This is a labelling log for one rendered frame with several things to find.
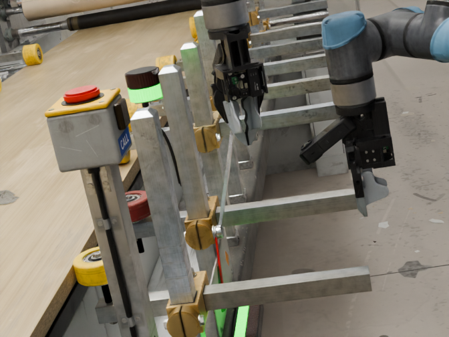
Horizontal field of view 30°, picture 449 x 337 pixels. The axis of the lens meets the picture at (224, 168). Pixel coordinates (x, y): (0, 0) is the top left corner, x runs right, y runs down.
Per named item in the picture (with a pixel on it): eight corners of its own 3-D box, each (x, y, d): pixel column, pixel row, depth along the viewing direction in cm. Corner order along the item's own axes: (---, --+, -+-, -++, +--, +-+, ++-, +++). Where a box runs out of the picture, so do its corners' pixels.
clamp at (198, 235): (222, 218, 160) (218, 194, 159) (215, 249, 148) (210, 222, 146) (194, 222, 161) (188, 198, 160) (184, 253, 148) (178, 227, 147)
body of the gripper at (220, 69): (227, 107, 139) (214, 35, 135) (214, 97, 147) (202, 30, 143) (270, 96, 140) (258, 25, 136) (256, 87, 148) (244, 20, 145)
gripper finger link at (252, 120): (255, 151, 144) (246, 99, 141) (246, 143, 149) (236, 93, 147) (272, 147, 144) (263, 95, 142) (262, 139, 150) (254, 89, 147)
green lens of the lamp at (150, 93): (166, 90, 147) (164, 78, 146) (161, 99, 141) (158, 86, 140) (133, 95, 148) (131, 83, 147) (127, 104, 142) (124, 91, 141)
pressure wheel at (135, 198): (165, 240, 162) (153, 184, 158) (158, 258, 154) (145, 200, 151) (125, 245, 163) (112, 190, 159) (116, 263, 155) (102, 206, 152)
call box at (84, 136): (134, 150, 97) (119, 85, 95) (121, 170, 91) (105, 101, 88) (77, 159, 98) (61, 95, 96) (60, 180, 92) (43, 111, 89)
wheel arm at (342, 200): (357, 206, 153) (354, 185, 152) (358, 214, 150) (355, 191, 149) (129, 237, 160) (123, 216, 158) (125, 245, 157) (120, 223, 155)
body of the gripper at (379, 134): (396, 170, 145) (386, 103, 141) (347, 178, 146) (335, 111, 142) (391, 156, 152) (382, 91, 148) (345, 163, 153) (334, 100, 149)
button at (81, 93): (105, 97, 94) (102, 82, 93) (97, 106, 90) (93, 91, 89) (71, 102, 94) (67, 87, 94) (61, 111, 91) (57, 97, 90)
